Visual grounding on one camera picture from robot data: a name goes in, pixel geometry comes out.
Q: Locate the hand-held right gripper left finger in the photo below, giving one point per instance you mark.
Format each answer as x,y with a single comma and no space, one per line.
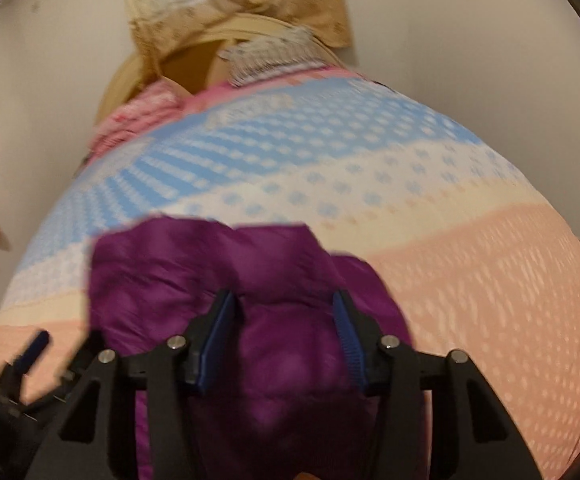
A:
214,342

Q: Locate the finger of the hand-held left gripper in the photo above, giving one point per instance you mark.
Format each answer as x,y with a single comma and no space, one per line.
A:
36,346
70,370

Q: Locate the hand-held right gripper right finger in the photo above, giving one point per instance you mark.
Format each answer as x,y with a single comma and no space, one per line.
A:
351,335

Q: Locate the purple hooded puffer jacket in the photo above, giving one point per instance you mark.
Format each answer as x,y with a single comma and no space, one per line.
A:
280,350

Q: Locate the dotted pastel bedsheet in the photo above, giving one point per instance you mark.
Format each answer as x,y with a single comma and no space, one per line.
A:
370,185

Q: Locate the folded pink floral quilt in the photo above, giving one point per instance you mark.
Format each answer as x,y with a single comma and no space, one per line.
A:
137,107

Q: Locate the cream wooden headboard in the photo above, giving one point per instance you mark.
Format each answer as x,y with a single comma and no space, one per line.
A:
120,85

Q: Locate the grey patterned pillow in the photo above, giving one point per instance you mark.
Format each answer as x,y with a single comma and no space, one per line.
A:
272,52

